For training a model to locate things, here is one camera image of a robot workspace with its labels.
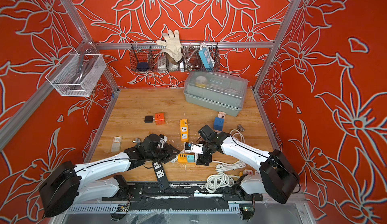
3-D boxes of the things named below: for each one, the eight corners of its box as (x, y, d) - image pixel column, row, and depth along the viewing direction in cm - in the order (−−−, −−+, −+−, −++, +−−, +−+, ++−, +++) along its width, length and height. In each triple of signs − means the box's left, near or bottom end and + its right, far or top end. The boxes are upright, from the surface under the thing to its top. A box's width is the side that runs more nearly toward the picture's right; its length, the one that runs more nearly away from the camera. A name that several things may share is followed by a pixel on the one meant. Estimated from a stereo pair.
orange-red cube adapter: (155, 124, 100) (153, 121, 97) (156, 116, 105) (155, 112, 101) (164, 124, 100) (163, 120, 97) (165, 116, 105) (164, 112, 101)
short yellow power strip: (181, 141, 93) (180, 139, 91) (180, 121, 102) (180, 119, 100) (189, 140, 93) (189, 138, 91) (187, 120, 102) (187, 118, 100)
